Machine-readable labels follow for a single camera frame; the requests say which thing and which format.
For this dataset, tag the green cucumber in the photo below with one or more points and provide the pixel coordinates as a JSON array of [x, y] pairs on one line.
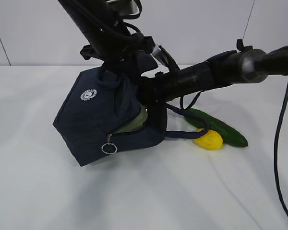
[[229, 134]]

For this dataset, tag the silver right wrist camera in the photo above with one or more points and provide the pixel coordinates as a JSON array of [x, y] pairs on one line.
[[160, 54]]

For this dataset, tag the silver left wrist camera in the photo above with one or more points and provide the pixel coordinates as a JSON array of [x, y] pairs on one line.
[[124, 7]]

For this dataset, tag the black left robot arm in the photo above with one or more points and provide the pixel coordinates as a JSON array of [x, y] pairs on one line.
[[120, 45]]

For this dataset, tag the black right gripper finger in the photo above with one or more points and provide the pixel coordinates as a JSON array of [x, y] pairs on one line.
[[157, 117]]

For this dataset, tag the glass container with green lid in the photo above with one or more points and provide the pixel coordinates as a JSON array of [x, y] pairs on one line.
[[136, 123]]

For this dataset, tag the yellow lemon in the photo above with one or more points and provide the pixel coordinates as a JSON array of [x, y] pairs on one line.
[[212, 140]]

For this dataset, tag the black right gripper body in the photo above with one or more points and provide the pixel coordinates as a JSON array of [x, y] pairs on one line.
[[163, 87]]

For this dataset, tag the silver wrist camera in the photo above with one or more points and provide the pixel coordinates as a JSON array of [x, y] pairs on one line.
[[124, 7], [160, 54]]

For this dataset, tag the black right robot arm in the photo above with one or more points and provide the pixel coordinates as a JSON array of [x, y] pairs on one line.
[[243, 65]]

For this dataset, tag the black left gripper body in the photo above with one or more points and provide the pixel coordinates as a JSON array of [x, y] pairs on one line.
[[133, 64]]

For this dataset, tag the navy blue lunch bag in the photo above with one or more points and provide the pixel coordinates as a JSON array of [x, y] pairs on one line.
[[95, 108]]

